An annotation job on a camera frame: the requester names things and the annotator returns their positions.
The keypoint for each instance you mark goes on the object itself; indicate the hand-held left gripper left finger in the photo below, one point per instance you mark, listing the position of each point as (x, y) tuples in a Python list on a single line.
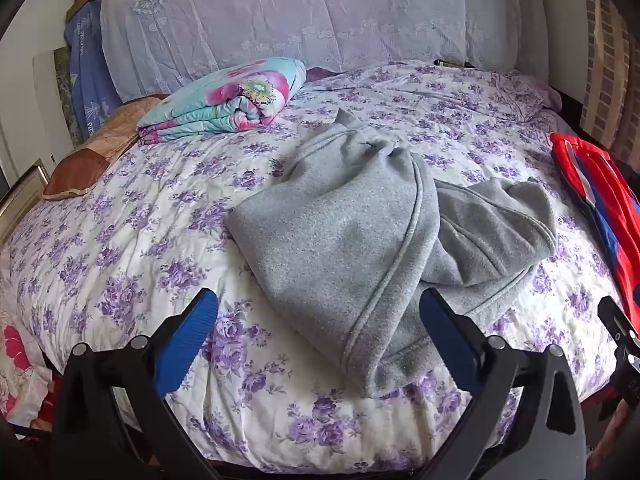
[(186, 339)]

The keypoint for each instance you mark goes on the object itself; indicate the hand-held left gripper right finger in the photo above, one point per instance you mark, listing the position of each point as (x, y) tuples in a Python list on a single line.
[(449, 339)]

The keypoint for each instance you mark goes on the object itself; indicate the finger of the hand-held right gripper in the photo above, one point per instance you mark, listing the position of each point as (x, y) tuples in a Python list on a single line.
[(616, 322)]

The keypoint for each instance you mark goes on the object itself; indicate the grey fleece pants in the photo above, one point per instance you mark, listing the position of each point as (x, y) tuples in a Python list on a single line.
[(340, 230)]

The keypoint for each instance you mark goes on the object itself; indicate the person's right hand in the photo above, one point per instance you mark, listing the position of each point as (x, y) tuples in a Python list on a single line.
[(611, 435)]

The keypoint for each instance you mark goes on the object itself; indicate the red and blue garment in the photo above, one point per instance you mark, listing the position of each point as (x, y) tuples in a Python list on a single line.
[(602, 200)]

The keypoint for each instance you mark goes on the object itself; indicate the purple floral bedspread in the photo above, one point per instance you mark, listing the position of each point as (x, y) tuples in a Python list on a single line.
[(165, 200)]

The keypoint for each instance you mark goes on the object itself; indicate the pink floral cloth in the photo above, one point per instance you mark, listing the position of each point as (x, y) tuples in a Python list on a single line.
[(17, 365)]

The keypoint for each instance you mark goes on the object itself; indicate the brown satin pillow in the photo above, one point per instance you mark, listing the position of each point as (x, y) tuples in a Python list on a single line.
[(97, 152)]

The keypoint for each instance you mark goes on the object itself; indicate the folded teal floral blanket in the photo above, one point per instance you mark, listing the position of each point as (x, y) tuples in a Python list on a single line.
[(225, 97)]

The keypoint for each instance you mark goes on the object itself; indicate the purple floral pillow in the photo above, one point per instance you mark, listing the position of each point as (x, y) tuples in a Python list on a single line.
[(525, 92)]

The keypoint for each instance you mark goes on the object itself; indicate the blue printed cloth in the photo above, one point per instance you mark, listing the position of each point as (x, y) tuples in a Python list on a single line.
[(90, 80)]

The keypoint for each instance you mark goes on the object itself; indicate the lavender lace cover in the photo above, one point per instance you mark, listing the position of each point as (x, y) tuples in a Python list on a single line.
[(300, 15)]

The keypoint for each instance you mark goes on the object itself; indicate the metal frame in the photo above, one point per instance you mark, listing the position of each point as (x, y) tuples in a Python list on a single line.
[(22, 192)]

